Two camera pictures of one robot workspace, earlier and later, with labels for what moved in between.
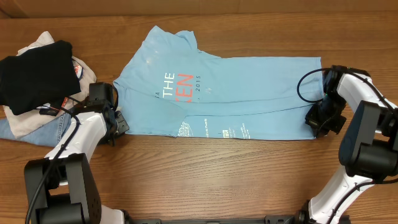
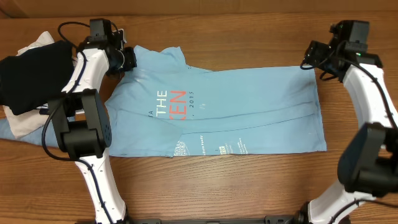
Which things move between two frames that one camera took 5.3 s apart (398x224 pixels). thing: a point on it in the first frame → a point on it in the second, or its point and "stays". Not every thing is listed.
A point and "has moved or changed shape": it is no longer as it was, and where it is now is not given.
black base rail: x=270 y=219 stays
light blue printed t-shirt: x=171 y=89 has moved or changed shape
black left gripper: x=122 y=126 → x=128 y=51
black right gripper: x=317 y=126 → x=313 y=53
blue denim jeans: x=48 y=134 stays
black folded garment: x=43 y=76 stays
